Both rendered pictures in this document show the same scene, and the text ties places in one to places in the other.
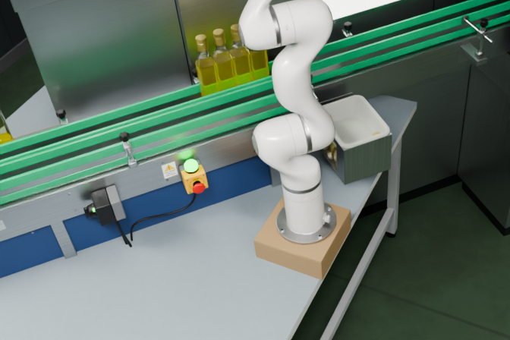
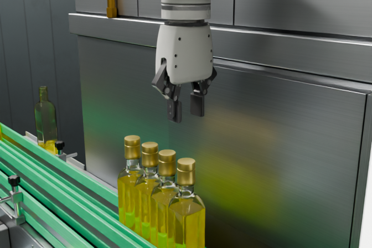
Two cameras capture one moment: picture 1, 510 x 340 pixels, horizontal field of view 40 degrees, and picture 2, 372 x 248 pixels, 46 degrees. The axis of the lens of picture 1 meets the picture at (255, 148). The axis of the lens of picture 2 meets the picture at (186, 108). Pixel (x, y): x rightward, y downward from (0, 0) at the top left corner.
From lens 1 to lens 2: 1.92 m
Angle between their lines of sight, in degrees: 60
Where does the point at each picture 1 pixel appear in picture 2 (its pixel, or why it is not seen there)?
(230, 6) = (218, 140)
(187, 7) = not seen: hidden behind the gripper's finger
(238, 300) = not seen: outside the picture
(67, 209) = not seen: outside the picture
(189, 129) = (56, 230)
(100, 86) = (111, 152)
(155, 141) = (37, 215)
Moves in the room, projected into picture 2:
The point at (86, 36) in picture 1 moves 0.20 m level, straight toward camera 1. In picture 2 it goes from (108, 90) to (42, 102)
